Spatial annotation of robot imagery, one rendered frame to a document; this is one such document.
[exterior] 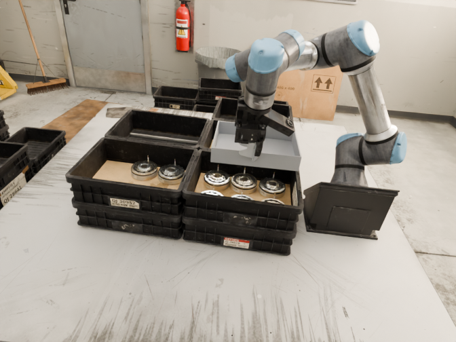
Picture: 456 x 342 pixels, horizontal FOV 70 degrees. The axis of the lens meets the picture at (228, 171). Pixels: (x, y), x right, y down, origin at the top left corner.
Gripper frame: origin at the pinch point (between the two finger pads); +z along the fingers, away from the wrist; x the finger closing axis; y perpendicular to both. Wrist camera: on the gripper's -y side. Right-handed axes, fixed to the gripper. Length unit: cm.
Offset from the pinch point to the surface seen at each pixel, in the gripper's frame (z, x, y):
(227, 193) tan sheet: 28.8, -7.3, 6.7
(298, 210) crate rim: 14.4, 8.4, -15.3
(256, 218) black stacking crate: 20.9, 8.3, -2.7
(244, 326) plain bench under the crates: 28.9, 39.8, 0.5
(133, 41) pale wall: 131, -303, 122
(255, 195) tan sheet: 28.6, -6.7, -4.0
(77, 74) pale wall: 178, -294, 199
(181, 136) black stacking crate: 41, -50, 30
